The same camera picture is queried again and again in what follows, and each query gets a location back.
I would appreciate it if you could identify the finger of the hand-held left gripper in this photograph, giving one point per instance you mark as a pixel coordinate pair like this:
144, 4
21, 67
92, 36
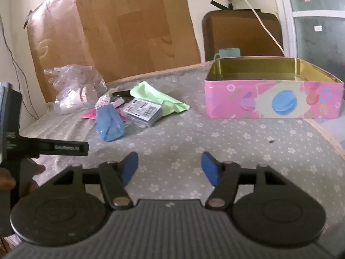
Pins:
59, 147

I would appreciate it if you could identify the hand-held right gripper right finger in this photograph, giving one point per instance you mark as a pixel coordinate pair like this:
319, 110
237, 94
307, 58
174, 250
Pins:
210, 170

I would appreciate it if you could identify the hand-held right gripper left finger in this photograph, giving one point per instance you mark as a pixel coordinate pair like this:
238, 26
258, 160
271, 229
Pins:
129, 168

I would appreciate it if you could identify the blue pouch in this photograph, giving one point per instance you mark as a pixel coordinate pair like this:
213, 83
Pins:
110, 124

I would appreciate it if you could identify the clear packet with white label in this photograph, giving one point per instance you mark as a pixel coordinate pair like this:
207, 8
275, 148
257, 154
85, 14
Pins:
142, 110

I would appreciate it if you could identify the pink tin box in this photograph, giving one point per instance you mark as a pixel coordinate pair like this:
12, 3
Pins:
242, 105

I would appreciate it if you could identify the person's left hand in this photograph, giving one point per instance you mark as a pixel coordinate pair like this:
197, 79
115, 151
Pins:
6, 184

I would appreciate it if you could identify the pink fluffy towel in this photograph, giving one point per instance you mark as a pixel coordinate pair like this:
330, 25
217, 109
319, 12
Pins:
89, 114

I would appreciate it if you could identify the clear plastic bag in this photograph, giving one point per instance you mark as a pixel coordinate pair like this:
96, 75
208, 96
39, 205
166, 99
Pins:
70, 97

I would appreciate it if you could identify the black flat item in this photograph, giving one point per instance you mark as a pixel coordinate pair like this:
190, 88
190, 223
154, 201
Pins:
121, 93

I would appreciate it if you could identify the green cloth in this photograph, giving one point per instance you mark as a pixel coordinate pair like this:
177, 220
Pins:
161, 97

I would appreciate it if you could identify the teal cup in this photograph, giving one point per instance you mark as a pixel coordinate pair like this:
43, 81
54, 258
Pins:
229, 52

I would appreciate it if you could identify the large brown cardboard sheet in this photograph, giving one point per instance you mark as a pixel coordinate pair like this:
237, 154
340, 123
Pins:
107, 32

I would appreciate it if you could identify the white-framed frosted glass door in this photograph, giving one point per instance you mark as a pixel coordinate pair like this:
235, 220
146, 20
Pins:
318, 45

